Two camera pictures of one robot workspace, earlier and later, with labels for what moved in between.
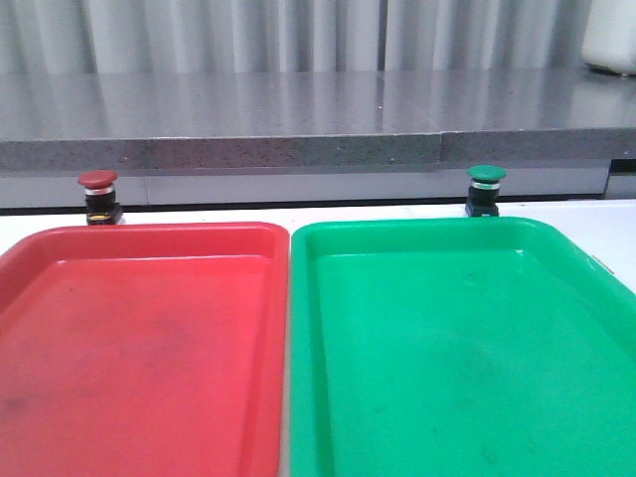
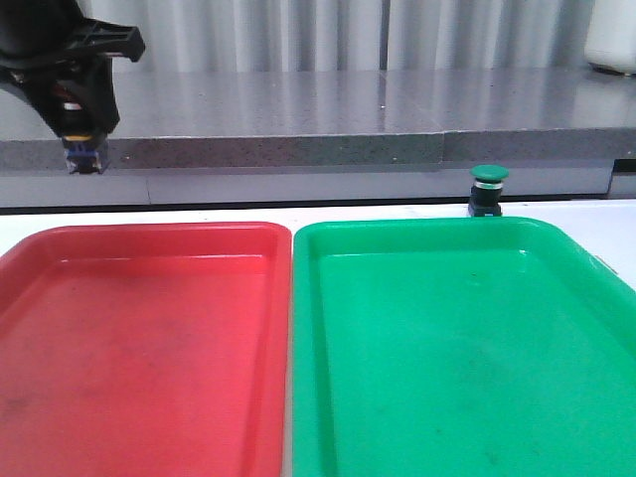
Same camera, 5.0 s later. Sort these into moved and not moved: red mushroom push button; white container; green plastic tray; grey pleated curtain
Moved: red mushroom push button
Not moved: green plastic tray; grey pleated curtain; white container
